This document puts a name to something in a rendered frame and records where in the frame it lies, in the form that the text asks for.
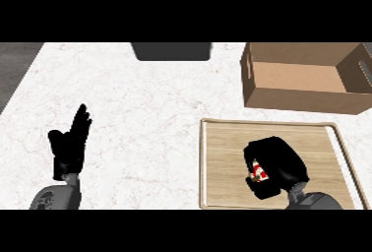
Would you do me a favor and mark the red and white cupcake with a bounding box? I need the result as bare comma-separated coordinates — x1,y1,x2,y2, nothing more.
248,158,270,183

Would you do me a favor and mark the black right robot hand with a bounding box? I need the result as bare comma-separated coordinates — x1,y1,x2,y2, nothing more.
242,135,311,201

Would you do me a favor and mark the brown cardboard box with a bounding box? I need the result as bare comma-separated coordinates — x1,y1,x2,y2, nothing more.
239,42,372,116

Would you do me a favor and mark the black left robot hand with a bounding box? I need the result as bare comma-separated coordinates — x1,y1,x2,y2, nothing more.
46,103,94,182

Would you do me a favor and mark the dark grey appliance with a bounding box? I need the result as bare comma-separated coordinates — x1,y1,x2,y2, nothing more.
130,42,214,62

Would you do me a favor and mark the wooden tray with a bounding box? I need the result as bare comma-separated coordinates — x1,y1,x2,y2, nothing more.
198,117,372,211

